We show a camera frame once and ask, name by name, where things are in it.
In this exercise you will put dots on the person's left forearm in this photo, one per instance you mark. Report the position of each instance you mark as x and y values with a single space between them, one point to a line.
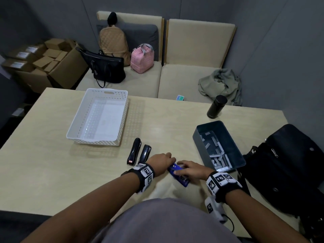
86 212

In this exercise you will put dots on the blue stapler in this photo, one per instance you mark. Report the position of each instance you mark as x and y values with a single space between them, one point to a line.
180 179

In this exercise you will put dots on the black stapler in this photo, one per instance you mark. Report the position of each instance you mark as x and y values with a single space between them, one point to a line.
134 151
144 153

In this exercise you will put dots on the person's right forearm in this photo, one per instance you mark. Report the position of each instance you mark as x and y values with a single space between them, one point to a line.
258 217

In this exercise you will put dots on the black cylindrical tumbler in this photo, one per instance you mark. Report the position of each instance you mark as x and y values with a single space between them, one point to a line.
216 106

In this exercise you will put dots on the small teal box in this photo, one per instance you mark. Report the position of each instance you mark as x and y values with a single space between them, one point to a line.
180 98

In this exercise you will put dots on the beige sofa seat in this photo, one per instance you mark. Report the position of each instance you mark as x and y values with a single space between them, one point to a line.
195 48
136 80

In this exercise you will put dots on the person's left hand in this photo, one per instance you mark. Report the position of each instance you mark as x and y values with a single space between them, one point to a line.
159 161

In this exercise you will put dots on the large open cardboard box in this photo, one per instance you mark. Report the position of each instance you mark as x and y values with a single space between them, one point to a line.
68 69

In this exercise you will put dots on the tan quilted backpack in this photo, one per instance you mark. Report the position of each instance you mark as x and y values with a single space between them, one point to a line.
114 42

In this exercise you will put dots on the black leather handbag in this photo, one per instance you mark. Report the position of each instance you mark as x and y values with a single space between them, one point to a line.
106 68

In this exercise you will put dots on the person's grey shirt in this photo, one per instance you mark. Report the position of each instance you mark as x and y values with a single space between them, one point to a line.
164 222

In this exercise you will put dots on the person's right hand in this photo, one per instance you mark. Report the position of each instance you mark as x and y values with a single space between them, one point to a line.
196 172

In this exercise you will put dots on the pink quilted handbag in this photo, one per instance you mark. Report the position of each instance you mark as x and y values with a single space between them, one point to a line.
142 59

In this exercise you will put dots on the black fluffy charm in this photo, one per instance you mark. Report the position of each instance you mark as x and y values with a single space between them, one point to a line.
112 18

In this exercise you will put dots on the white wrist camera unit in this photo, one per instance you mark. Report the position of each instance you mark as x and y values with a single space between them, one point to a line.
215 208

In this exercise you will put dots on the black flap shoulder bag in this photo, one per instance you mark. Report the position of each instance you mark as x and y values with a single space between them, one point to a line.
286 172

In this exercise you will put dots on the olive green jacket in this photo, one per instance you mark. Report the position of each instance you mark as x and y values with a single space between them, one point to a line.
221 84

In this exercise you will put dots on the person's right thumb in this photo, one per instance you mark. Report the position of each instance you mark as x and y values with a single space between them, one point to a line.
181 172

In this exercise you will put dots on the marker-printed right wrist band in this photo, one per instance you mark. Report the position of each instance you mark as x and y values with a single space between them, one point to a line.
220 183

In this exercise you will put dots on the pile of silver staple strips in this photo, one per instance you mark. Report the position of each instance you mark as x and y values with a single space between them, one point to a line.
217 154

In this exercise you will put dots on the grey cushion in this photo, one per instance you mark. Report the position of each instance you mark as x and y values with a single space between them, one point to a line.
141 35

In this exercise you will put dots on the pile of small cardboard boxes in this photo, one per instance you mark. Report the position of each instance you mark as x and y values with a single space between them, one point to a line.
38 58

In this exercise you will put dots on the dark grey metal box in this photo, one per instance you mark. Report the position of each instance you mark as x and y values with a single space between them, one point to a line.
234 149

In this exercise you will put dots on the person's left fingers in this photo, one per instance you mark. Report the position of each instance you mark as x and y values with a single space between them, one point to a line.
170 158

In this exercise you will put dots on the white perforated plastic basket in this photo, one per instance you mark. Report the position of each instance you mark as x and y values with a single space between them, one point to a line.
101 118

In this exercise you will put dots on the marker-printed left wrist band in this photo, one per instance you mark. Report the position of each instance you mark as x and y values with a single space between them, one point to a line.
143 175

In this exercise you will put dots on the marker-printed wrist band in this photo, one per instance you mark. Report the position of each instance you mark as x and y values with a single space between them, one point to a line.
143 175
220 183

